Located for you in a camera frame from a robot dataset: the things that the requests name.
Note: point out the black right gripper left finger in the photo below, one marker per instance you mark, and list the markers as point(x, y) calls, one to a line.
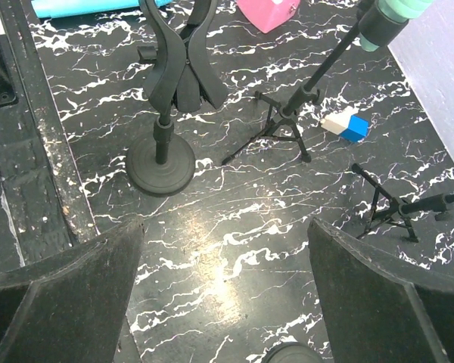
point(70, 307)

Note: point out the black round-base clip stand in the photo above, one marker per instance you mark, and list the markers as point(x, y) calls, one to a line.
point(163, 163)

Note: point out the black round base near camera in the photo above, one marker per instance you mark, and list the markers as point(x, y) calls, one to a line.
point(292, 352)

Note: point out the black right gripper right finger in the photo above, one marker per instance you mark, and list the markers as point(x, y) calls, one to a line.
point(377, 307)

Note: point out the cyan blue microphone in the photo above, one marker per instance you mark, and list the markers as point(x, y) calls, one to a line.
point(68, 8)

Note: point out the black tripod stand with ring clamp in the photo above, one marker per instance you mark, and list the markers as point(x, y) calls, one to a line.
point(281, 121)

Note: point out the black tripod stand rear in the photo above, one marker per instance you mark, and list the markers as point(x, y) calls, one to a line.
point(396, 211)

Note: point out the blue and white block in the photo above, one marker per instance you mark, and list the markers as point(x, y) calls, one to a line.
point(346, 124)

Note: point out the mint green microphone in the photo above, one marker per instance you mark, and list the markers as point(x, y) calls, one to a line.
point(381, 21)

